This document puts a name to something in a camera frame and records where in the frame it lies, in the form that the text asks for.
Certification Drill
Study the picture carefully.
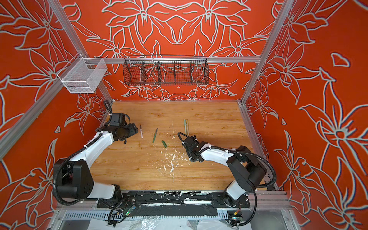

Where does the light green pen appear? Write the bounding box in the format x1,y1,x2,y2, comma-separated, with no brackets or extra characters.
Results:
184,119,187,135

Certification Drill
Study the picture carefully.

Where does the tan pen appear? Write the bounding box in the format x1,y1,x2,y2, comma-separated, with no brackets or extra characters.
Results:
186,120,190,135

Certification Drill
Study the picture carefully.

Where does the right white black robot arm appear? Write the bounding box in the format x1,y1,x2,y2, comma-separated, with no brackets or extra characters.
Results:
178,132,267,207

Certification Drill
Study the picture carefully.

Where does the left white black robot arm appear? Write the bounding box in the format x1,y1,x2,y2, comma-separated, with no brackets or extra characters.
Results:
52,123,139,206

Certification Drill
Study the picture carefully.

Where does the dark green pen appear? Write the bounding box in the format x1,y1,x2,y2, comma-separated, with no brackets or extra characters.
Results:
152,128,158,143

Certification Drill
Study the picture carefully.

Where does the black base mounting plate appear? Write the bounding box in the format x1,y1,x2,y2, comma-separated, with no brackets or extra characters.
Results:
97,190,251,209

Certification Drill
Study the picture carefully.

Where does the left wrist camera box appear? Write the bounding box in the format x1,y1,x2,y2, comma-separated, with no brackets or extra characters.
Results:
109,113,126,127

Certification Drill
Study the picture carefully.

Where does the left black corrugated cable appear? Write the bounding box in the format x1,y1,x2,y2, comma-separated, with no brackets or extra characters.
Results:
52,100,130,206

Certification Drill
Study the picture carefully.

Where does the white wire mesh basket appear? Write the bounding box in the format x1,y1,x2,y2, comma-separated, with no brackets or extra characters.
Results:
57,57,107,94

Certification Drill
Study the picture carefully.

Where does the black wire mesh basket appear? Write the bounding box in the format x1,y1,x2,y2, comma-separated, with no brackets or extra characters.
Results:
123,55,209,86

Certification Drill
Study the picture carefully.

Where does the grey slotted cable duct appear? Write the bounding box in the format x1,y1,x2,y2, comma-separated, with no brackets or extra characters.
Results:
62,209,229,221

